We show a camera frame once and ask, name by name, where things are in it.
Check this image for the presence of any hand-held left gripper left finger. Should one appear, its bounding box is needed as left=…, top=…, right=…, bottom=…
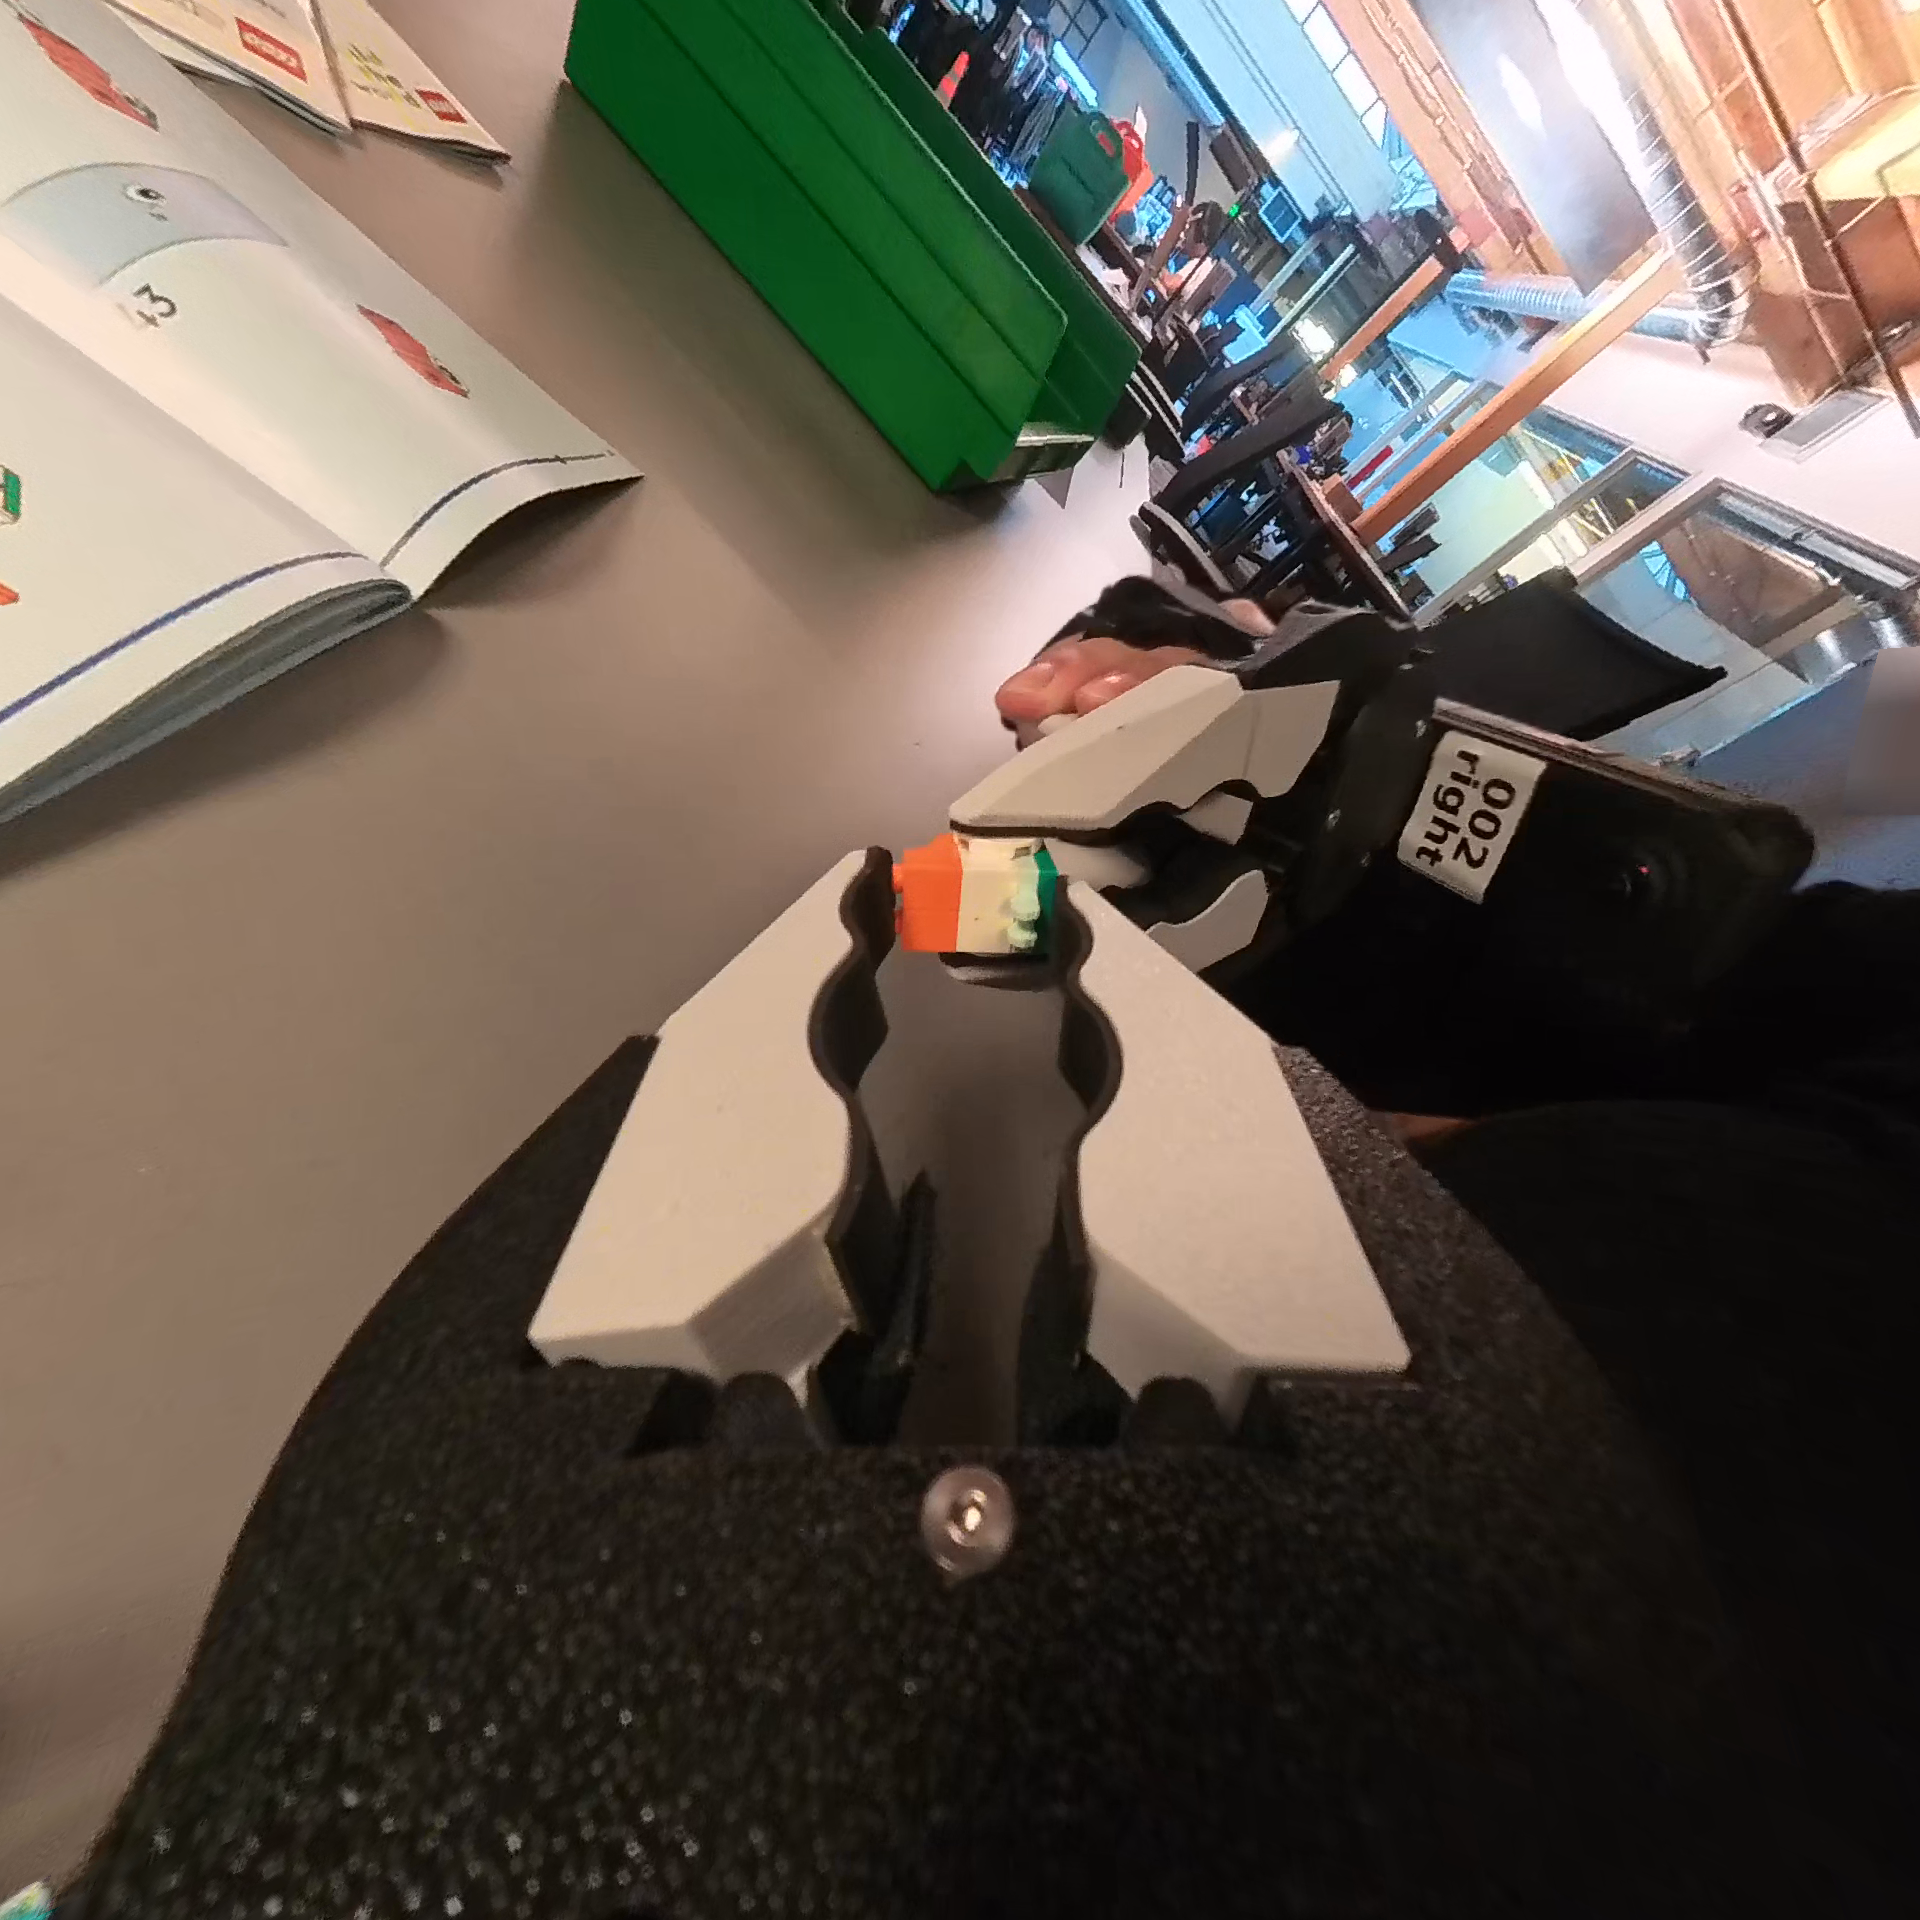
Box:
left=528, top=847, right=903, bottom=1393

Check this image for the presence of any black mesh chair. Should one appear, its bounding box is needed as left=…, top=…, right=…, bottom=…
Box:
left=1141, top=452, right=1323, bottom=600

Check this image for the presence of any green plastic bin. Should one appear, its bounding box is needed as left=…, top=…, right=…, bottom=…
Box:
left=564, top=0, right=1142, bottom=492

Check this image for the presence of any small lego brick assembly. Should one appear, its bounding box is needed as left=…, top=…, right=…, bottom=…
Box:
left=892, top=828, right=1076, bottom=963

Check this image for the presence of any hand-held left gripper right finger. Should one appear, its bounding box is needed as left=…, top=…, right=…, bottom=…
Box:
left=1053, top=883, right=1413, bottom=1415

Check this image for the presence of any small instruction booklet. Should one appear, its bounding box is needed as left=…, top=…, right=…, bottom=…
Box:
left=110, top=0, right=353, bottom=137
left=306, top=0, right=512, bottom=163

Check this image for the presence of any spiral metal duct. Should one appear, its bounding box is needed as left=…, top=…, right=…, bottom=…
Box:
left=1440, top=90, right=1760, bottom=349

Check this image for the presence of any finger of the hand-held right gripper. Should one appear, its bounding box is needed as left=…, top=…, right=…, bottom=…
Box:
left=943, top=666, right=1347, bottom=836
left=1053, top=834, right=1279, bottom=996

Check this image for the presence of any person's right hand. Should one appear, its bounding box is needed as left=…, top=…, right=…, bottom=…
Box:
left=992, top=633, right=1168, bottom=747

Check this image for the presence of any wooden post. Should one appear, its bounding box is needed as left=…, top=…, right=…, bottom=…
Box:
left=1357, top=247, right=1682, bottom=542

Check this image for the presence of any open pale blue instruction booklet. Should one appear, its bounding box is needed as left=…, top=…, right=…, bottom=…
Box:
left=0, top=0, right=642, bottom=822

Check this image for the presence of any person's right forearm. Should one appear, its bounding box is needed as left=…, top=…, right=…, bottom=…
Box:
left=1412, top=575, right=1728, bottom=747

